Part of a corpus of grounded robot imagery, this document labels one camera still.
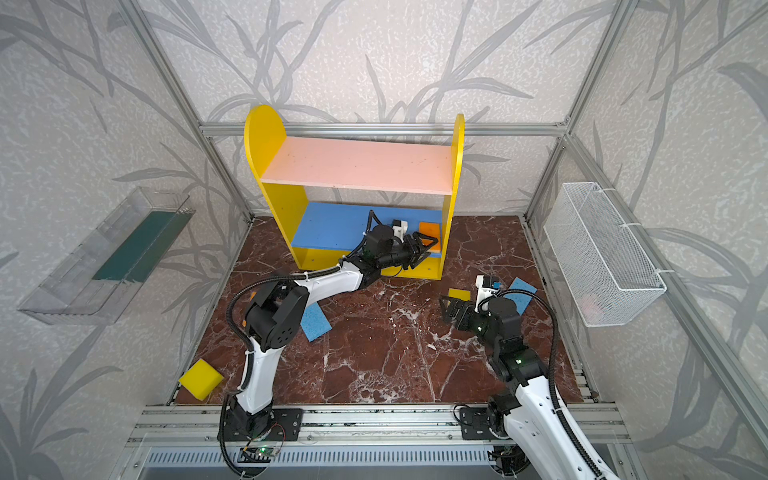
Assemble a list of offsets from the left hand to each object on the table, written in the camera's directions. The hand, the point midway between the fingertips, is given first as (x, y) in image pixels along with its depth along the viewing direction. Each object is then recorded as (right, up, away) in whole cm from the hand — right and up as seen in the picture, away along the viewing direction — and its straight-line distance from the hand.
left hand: (440, 239), depth 86 cm
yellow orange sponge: (-2, +3, +10) cm, 11 cm away
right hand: (+3, -14, -7) cm, 16 cm away
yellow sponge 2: (-65, -38, -6) cm, 75 cm away
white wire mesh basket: (+32, -6, -23) cm, 40 cm away
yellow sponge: (+9, -18, +11) cm, 23 cm away
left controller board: (-46, -52, -14) cm, 71 cm away
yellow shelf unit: (-36, +3, +14) cm, 39 cm away
